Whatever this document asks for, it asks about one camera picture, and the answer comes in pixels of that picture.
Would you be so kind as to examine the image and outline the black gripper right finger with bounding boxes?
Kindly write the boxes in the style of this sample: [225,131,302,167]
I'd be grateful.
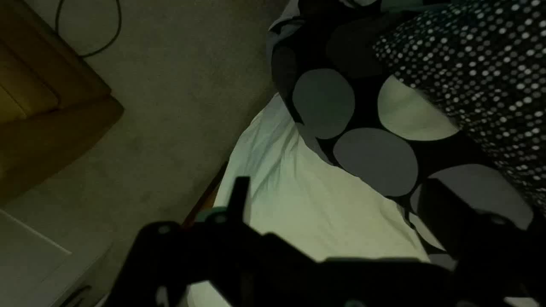
[416,177,546,307]

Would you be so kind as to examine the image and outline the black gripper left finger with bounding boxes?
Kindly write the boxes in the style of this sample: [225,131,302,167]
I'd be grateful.
[104,173,321,307]

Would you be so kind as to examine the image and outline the white bed sheet mattress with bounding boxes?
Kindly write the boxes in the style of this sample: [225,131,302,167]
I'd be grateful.
[213,95,435,260]

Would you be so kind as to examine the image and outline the black duvet with grey circles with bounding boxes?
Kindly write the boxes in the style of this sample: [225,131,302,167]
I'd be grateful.
[269,0,536,269]

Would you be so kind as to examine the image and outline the black white-dotted pillow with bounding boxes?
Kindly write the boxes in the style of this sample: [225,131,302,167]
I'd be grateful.
[373,0,546,208]

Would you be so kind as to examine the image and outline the brown armchair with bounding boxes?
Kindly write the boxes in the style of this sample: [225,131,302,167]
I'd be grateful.
[0,0,123,202]

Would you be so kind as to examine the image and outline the black floor cable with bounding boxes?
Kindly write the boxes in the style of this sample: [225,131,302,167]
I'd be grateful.
[54,0,123,59]

